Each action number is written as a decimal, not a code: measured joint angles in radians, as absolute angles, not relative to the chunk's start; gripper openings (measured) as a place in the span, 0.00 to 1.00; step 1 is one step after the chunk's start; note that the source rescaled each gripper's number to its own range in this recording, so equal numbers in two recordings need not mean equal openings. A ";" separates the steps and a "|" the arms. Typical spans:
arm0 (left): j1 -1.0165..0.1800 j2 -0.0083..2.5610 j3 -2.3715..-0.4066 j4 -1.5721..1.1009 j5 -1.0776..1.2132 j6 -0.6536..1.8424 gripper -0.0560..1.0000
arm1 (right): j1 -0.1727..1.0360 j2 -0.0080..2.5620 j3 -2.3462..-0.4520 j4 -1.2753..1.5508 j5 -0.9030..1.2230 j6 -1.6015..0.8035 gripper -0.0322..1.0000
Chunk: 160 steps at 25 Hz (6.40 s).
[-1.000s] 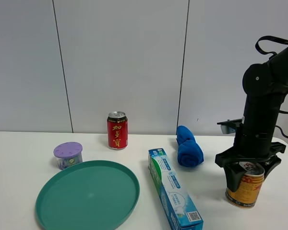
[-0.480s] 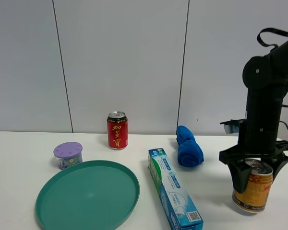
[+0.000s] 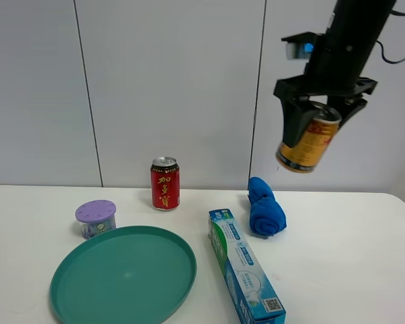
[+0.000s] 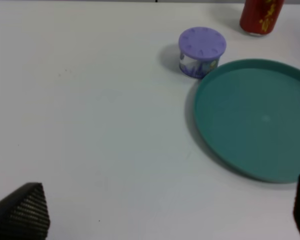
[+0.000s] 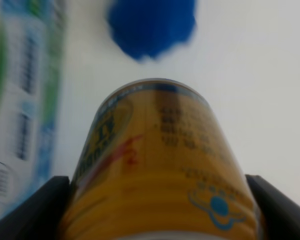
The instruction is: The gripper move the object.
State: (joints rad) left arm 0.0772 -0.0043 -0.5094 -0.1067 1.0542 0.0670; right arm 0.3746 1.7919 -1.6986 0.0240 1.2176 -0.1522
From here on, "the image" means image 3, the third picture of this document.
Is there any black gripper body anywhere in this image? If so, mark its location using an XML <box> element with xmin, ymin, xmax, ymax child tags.
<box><xmin>273</xmin><ymin>75</ymin><xmax>378</xmax><ymax>109</ymax></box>

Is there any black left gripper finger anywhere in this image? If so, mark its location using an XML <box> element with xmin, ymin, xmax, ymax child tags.
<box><xmin>281</xmin><ymin>98</ymin><xmax>320</xmax><ymax>148</ymax></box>

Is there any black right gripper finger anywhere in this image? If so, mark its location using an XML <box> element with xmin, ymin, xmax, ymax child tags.
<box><xmin>338</xmin><ymin>98</ymin><xmax>367</xmax><ymax>128</ymax></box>

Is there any gold energy drink can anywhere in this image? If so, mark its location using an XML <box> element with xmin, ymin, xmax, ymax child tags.
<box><xmin>276</xmin><ymin>101</ymin><xmax>342</xmax><ymax>173</ymax></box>

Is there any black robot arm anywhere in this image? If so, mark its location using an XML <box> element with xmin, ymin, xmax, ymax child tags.
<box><xmin>273</xmin><ymin>1</ymin><xmax>395</xmax><ymax>148</ymax></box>

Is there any rolled blue towel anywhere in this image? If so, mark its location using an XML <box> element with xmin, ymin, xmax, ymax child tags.
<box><xmin>248</xmin><ymin>177</ymin><xmax>287</xmax><ymax>237</ymax></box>

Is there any red herbal tea can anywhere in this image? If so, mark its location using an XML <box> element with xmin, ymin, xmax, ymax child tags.
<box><xmin>151</xmin><ymin>157</ymin><xmax>180</xmax><ymax>211</ymax></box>

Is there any blue green toothpaste box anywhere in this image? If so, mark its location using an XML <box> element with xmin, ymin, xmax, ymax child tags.
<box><xmin>209</xmin><ymin>209</ymin><xmax>286</xmax><ymax>324</ymax></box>

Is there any purple lid air freshener jar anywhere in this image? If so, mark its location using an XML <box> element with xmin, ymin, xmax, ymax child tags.
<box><xmin>75</xmin><ymin>200</ymin><xmax>116</xmax><ymax>240</ymax></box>

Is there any teal round plate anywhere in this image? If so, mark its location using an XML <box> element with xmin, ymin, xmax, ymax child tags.
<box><xmin>49</xmin><ymin>225</ymin><xmax>197</xmax><ymax>323</ymax></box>

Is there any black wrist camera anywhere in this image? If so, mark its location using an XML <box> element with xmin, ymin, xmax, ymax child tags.
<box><xmin>281</xmin><ymin>32</ymin><xmax>321</xmax><ymax>61</ymax></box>

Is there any black cable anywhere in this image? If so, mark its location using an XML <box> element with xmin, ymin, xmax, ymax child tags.
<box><xmin>376</xmin><ymin>9</ymin><xmax>405</xmax><ymax>65</ymax></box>

